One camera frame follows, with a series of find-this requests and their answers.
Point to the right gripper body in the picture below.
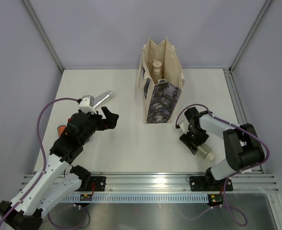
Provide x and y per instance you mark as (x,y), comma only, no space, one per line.
(199,136)

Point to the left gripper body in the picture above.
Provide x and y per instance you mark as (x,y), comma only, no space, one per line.
(97,123)

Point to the olive green clear bottle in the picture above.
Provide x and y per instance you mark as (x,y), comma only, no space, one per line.
(205,152)

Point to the cream canvas tote bag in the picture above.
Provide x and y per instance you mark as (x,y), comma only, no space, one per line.
(159,100)

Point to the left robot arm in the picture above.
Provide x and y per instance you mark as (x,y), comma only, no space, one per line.
(27,210)

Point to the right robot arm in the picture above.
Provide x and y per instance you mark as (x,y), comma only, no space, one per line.
(243,149)

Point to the beige pump bottle in bag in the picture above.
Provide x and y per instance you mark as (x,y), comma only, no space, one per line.
(156,73)

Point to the silver squeeze tube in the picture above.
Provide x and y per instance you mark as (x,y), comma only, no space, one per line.
(103,98)

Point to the small orange bottle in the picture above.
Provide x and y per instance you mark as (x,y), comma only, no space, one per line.
(61,129)

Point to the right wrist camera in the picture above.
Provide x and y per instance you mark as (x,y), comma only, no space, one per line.
(183,125)

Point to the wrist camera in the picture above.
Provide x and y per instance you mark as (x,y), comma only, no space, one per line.
(183,125)
(87,104)

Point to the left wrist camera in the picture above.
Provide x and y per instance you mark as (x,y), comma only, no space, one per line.
(87,104)

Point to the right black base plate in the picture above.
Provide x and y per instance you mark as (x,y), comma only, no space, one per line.
(208,184)

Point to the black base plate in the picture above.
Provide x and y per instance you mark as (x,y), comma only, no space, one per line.
(98,183)
(208,184)

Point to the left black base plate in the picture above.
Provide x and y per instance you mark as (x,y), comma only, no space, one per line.
(98,183)

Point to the aluminium mounting rail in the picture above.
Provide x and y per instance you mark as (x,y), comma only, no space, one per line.
(178,183)

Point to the white slotted cable duct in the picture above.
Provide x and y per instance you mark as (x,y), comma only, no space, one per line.
(136,198)

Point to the aluminium frame post left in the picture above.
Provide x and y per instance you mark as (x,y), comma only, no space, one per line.
(42,33)

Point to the aluminium frame post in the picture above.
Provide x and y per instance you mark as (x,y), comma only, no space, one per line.
(253,29)
(42,33)

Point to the aluminium frame post right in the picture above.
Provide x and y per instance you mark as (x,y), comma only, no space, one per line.
(253,29)

